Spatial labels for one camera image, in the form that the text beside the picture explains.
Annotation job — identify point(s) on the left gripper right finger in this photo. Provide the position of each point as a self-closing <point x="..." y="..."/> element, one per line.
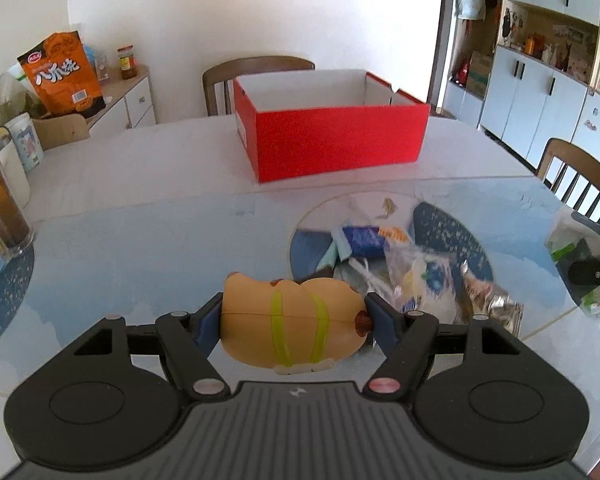
<point x="406" y="341"/>

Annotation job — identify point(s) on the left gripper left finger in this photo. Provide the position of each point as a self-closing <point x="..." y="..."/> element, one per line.
<point x="187" y="340"/>

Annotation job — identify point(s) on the clear bag yellow blue snack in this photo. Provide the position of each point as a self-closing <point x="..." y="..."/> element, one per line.
<point x="421" y="280"/>

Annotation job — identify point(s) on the silver foil wrapper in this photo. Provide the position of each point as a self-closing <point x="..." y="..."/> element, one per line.
<point x="488" y="299"/>

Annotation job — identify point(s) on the blue purple snack packet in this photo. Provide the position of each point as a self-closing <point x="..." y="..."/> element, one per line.
<point x="366" y="241"/>

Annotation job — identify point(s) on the hot dog toy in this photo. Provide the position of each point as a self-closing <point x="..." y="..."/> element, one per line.
<point x="289" y="327"/>

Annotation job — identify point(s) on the white green printed packet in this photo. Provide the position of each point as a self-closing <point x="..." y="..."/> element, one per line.
<point x="574" y="247"/>

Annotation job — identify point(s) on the clear jar brown contents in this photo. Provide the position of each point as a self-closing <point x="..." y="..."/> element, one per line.
<point x="15" y="232"/>

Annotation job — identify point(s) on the red cardboard box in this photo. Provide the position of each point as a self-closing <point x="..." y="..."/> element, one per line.
<point x="318" y="121"/>

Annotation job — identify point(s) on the white drawer cabinet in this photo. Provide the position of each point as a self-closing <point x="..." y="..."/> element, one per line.
<point x="129" y="105"/>

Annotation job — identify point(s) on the brown wooden chair right side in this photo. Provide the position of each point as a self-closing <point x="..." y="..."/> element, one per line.
<point x="573" y="176"/>

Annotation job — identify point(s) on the brown wooden chair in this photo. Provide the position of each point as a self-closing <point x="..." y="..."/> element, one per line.
<point x="573" y="176"/>
<point x="221" y="83"/>

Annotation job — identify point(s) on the white paper cup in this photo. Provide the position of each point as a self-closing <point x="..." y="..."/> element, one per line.
<point x="29" y="148"/>

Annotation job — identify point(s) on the brown wooden chair far side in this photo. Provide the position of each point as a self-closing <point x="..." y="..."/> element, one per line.
<point x="221" y="83"/>

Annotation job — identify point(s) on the red lid sauce jar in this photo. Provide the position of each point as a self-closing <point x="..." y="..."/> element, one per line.
<point x="127" y="64"/>

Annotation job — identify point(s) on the orange snack bag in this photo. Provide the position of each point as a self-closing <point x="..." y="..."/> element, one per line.
<point x="62" y="76"/>

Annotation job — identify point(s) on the hanging tote bag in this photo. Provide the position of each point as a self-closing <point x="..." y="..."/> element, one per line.
<point x="471" y="10"/>

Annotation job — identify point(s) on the white blue wall cabinet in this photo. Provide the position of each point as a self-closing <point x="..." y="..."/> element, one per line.
<point x="529" y="72"/>

